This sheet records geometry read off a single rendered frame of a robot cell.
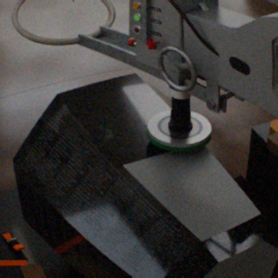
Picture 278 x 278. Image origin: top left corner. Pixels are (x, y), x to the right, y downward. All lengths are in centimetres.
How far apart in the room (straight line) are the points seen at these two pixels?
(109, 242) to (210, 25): 79
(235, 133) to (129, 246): 205
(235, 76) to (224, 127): 217
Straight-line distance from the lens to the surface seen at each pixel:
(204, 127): 229
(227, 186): 212
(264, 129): 264
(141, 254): 202
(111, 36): 246
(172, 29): 198
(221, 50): 189
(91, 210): 223
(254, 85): 185
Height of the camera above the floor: 211
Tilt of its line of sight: 33 degrees down
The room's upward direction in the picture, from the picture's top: straight up
